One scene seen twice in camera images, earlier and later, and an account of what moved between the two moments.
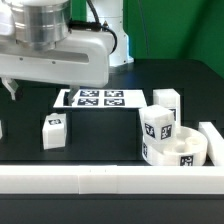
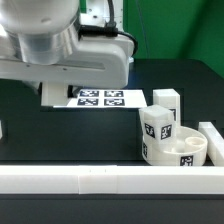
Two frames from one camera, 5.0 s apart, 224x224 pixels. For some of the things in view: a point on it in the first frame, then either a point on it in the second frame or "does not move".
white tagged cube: [159, 125] does not move
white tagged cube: [170, 100] does not move
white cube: [54, 130] → [54, 93]
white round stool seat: [188, 148] does not move
